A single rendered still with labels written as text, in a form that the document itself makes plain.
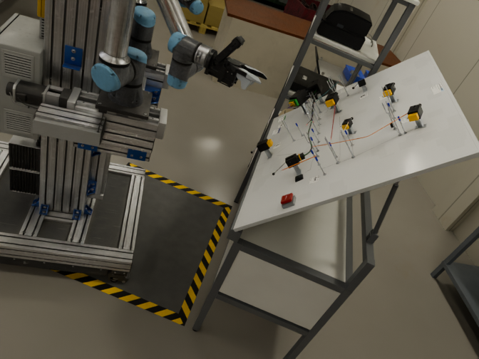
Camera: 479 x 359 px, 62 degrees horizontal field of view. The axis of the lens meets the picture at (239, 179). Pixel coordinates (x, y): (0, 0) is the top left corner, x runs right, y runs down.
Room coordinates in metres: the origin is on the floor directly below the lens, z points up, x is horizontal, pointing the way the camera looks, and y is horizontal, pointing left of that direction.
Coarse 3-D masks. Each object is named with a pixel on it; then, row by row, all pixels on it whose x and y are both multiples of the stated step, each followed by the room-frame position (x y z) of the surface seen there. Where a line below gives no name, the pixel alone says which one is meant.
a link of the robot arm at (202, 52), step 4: (204, 44) 1.35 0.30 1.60; (200, 48) 1.32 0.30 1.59; (204, 48) 1.32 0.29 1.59; (208, 48) 1.33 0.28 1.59; (212, 48) 1.35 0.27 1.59; (196, 52) 1.31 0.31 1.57; (200, 52) 1.31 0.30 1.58; (204, 52) 1.31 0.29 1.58; (208, 52) 1.32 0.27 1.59; (196, 56) 1.31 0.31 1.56; (200, 56) 1.31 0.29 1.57; (204, 56) 1.30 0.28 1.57; (196, 60) 1.31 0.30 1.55; (200, 60) 1.30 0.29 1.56; (204, 60) 1.30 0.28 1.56; (200, 64) 1.31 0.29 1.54; (204, 64) 1.31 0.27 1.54
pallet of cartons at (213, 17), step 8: (200, 0) 5.83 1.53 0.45; (208, 0) 5.87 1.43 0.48; (216, 0) 6.26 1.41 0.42; (224, 0) 6.43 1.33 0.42; (184, 8) 5.75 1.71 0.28; (208, 8) 5.91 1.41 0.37; (216, 8) 5.95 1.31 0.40; (224, 8) 6.04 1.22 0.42; (192, 16) 5.81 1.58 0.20; (200, 16) 5.85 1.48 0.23; (208, 16) 5.92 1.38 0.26; (216, 16) 5.96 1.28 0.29; (192, 24) 5.80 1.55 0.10; (200, 24) 5.86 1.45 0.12; (208, 24) 5.93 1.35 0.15; (216, 24) 5.98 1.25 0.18; (200, 32) 5.86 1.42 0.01
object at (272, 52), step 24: (240, 0) 5.18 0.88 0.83; (240, 24) 4.53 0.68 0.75; (264, 24) 4.64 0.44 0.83; (288, 24) 5.03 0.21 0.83; (216, 48) 4.92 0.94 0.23; (240, 48) 4.57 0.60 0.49; (264, 48) 4.66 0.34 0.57; (288, 48) 4.75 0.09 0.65; (312, 48) 4.84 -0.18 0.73; (264, 72) 4.69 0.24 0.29; (288, 72) 4.79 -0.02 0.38
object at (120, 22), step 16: (112, 0) 1.34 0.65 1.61; (128, 0) 1.34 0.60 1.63; (112, 16) 1.33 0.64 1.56; (128, 16) 1.35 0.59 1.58; (112, 32) 1.33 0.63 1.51; (128, 32) 1.36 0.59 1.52; (112, 48) 1.33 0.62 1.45; (96, 64) 1.31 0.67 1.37; (112, 64) 1.32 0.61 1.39; (128, 64) 1.37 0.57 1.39; (96, 80) 1.31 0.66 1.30; (112, 80) 1.30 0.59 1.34; (128, 80) 1.40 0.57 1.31
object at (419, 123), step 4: (420, 104) 1.66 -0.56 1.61; (412, 108) 1.64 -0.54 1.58; (416, 108) 1.63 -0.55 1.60; (420, 108) 1.64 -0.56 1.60; (408, 112) 1.62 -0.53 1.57; (412, 112) 1.61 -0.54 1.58; (416, 112) 1.61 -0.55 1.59; (420, 112) 1.63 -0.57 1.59; (420, 116) 1.61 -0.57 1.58; (416, 120) 1.64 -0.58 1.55; (420, 120) 1.63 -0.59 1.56; (416, 124) 1.63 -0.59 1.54; (420, 124) 1.65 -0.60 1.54; (424, 124) 1.64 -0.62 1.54; (416, 128) 1.63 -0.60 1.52
